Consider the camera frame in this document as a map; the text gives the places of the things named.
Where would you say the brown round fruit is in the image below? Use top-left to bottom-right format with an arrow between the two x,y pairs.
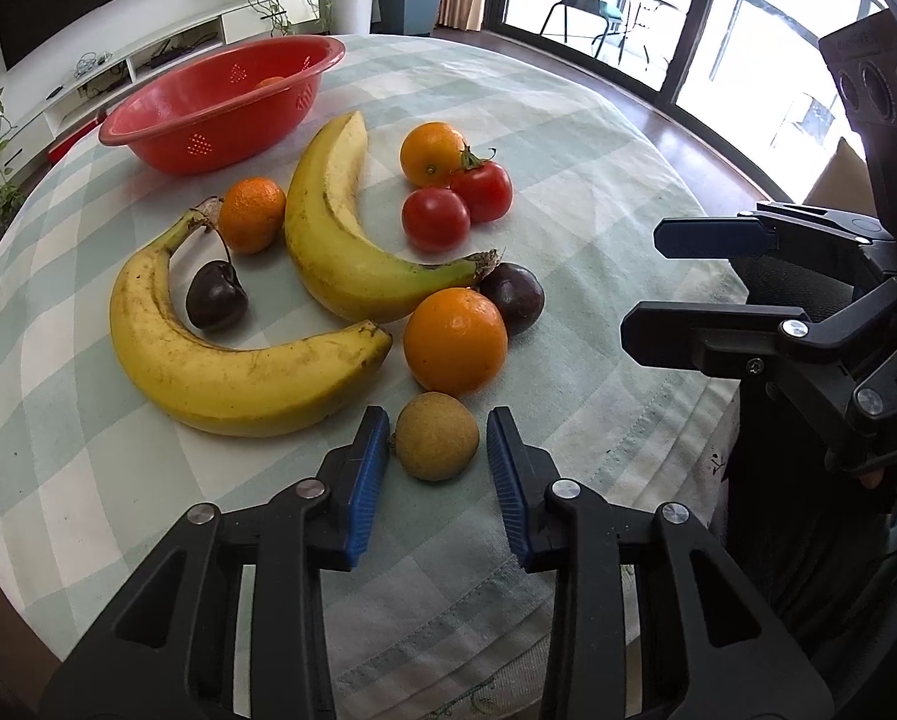
389,392 -> 481,482

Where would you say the red plastic basin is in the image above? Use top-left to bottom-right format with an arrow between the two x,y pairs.
98,35 -> 346,175

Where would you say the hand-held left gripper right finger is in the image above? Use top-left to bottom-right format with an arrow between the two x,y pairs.
485,405 -> 843,720

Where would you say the tan cushion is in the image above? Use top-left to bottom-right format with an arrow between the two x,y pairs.
803,136 -> 878,212

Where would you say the small tangerine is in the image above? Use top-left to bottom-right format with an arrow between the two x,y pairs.
218,178 -> 288,256

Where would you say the sliding glass door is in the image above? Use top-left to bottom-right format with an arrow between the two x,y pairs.
493,0 -> 892,203

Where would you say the large orange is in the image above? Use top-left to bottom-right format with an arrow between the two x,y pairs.
403,287 -> 509,398

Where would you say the white television cabinet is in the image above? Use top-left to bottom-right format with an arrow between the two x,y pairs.
0,0 -> 322,166

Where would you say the medium orange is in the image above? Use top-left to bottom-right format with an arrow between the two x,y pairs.
399,122 -> 470,189

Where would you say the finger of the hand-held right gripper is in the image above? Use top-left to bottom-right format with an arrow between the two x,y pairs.
620,276 -> 897,422
654,201 -> 897,275

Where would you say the red tomato with green calyx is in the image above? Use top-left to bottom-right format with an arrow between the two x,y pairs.
449,146 -> 514,224

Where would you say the long yellow banana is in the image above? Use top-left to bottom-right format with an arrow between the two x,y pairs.
284,111 -> 503,323

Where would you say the checked green white tablecloth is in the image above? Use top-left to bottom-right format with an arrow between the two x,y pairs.
0,34 -> 749,720

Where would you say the dark cherry with stem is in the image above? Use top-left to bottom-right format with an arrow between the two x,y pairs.
185,219 -> 250,332

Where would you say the curved yellow banana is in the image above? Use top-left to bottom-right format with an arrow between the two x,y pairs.
109,199 -> 394,438

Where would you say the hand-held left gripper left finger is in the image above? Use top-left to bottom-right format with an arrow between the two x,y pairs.
39,405 -> 391,720

